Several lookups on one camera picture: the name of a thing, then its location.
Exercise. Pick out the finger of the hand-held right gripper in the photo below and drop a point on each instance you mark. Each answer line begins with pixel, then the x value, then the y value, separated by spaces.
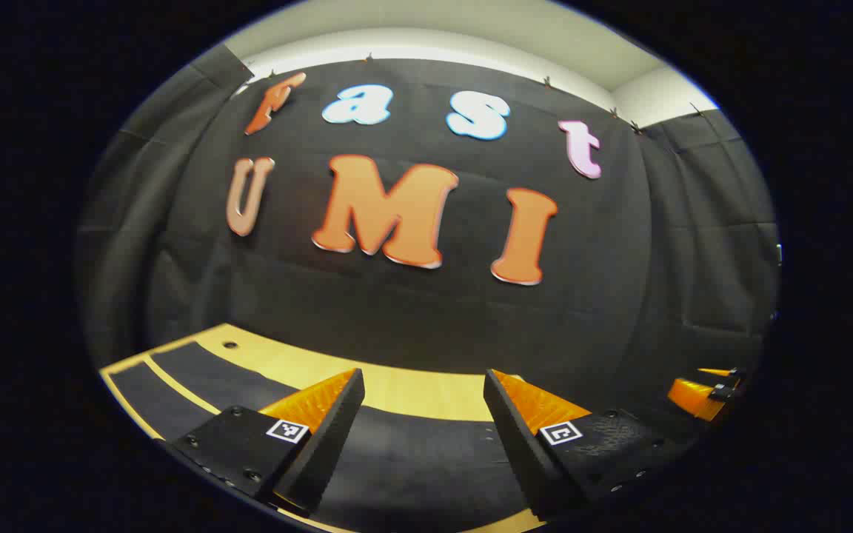
pixel 728 386
pixel 693 396

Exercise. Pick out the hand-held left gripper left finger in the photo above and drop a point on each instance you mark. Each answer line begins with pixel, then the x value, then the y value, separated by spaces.
pixel 323 451

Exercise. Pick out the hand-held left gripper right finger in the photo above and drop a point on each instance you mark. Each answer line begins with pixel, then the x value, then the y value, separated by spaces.
pixel 515 444

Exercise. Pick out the dark grey jeans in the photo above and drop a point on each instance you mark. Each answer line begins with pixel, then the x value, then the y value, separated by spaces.
pixel 412 466

